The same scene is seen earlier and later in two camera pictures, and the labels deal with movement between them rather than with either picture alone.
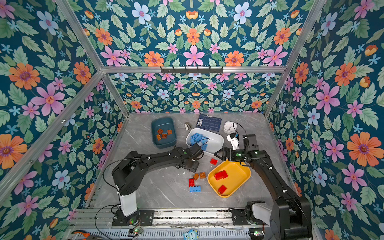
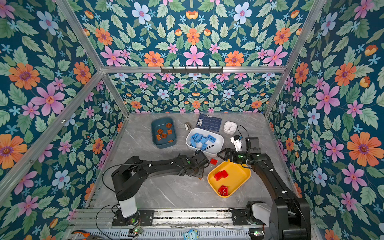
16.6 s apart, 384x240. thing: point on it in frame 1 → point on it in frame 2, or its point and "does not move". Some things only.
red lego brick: (218, 176) does not move
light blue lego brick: (195, 189) → (211, 138)
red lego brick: (213, 161) does not move
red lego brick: (224, 174) does not move
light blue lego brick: (197, 137) does not move
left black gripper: (194, 169) → (201, 174)
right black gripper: (230, 151) does not move
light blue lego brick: (204, 146) does not move
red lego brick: (191, 182) → (223, 191)
